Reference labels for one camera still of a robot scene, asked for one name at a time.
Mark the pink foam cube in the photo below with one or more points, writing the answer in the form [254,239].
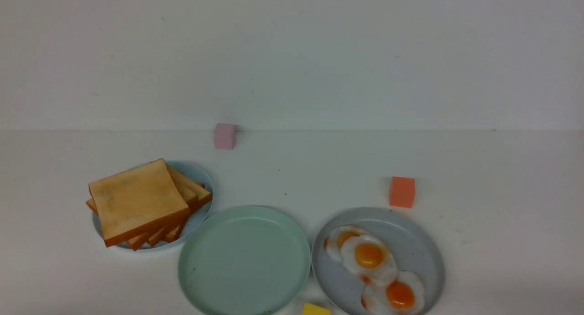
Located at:
[224,136]

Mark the grey blue egg plate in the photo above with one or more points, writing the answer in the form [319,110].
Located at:
[413,249]

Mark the mint green centre plate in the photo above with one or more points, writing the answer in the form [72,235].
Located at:
[248,260]

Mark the fried egg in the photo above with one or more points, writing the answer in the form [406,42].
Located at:
[367,258]
[337,237]
[404,296]

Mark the yellow foam cube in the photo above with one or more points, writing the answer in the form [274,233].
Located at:
[312,309]

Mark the light blue bread plate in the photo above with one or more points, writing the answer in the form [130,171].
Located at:
[200,178]

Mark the orange foam cube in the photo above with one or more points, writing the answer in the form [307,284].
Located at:
[402,192]

